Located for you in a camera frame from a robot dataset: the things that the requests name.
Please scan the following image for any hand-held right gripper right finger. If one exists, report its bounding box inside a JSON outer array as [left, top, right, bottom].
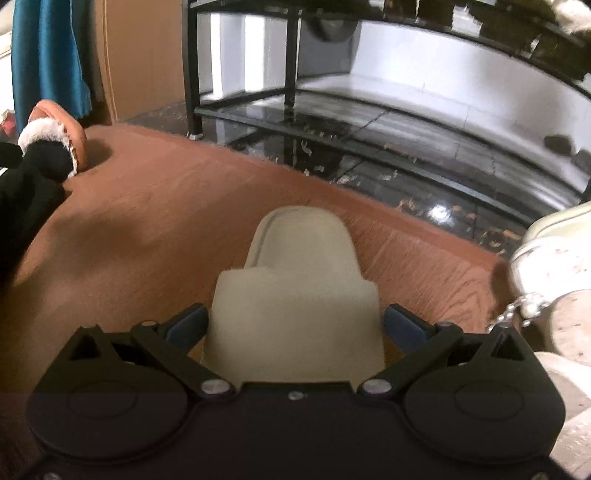
[[358, 304, 527, 398]]

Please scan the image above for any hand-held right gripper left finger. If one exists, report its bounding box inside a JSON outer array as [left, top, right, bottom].
[[68, 303, 237, 400]]

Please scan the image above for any cream foam slide sandal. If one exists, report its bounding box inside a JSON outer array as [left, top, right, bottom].
[[536, 352, 591, 480], [203, 206, 387, 385]]

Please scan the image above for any black metal shoe rack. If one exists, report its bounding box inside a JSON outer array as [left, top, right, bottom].
[[181, 0, 591, 232]]

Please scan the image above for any wood-grain floor mat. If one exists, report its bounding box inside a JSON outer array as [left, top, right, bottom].
[[0, 121, 525, 402]]

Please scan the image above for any person's black-clad leg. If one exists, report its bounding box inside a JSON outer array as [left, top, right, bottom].
[[0, 141, 75, 289]]

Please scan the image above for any brown fur-lined slipper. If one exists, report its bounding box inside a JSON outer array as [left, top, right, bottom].
[[17, 98, 89, 182], [547, 0, 591, 37]]

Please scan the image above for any brown cardboard panel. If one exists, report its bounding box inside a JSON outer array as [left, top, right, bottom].
[[93, 0, 191, 126]]

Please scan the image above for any blue curtain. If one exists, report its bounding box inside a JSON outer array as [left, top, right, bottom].
[[11, 0, 92, 126]]

